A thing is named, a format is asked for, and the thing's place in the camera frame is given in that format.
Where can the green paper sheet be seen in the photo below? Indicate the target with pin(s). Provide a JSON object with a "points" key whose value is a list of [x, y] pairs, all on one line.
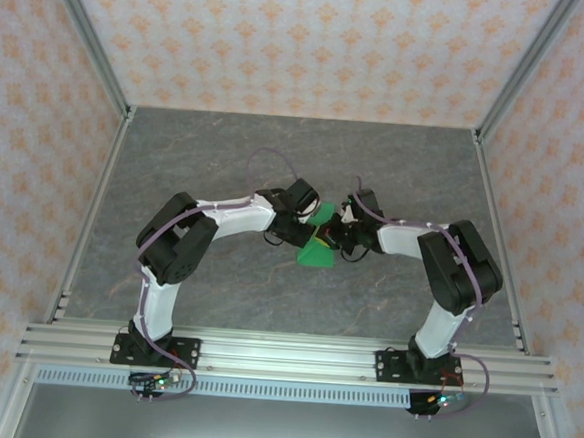
{"points": [[317, 258]]}

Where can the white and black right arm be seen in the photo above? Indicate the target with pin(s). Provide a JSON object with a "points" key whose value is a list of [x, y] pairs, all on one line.
{"points": [[401, 239]]}

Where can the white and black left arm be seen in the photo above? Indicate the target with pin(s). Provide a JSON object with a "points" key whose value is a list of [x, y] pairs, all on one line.
{"points": [[232, 220]]}

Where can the grey metal sheet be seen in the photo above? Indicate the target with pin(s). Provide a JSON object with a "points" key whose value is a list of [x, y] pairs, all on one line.
{"points": [[282, 429]]}

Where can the small circuit board with LED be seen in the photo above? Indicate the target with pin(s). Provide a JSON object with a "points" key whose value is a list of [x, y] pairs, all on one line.
{"points": [[155, 381], [445, 400]]}

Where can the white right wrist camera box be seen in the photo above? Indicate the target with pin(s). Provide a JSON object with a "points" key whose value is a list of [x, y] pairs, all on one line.
{"points": [[347, 214]]}

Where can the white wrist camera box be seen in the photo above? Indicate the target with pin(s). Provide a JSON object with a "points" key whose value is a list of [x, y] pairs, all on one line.
{"points": [[347, 214], [308, 210]]}

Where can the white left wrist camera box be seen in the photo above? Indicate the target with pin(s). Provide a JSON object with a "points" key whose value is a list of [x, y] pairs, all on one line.
{"points": [[308, 210]]}

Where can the aluminium mounting rail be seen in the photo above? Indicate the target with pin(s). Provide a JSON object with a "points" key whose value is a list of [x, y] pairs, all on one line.
{"points": [[287, 356]]}

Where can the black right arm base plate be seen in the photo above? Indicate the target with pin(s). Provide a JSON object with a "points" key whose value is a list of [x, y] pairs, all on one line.
{"points": [[387, 366]]}

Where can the aluminium table side rail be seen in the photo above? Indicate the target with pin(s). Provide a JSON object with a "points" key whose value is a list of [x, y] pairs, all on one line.
{"points": [[92, 215], [501, 243]]}

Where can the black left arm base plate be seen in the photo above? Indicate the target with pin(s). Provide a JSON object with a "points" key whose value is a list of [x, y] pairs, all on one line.
{"points": [[187, 349]]}

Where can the black board bracket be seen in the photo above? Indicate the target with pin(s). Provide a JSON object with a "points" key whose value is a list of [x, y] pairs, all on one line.
{"points": [[416, 405], [147, 394]]}

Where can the aluminium frame post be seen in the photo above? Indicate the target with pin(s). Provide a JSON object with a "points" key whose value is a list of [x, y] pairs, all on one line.
{"points": [[93, 50], [523, 70]]}

